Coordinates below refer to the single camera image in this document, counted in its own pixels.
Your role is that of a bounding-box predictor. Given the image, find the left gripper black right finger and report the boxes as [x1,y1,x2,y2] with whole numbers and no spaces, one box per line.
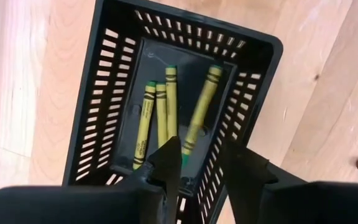
[220,139,358,224]

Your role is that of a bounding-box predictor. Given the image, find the green crayon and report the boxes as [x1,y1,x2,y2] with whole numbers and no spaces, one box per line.
[180,64,224,170]
[155,82,169,149]
[165,64,179,141]
[132,80,157,171]

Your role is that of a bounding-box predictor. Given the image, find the black slotted plastic basket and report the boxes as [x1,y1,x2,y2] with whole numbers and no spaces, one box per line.
[61,0,284,224]

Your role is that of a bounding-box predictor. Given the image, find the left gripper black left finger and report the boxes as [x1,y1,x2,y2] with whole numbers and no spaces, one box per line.
[0,135,183,224]

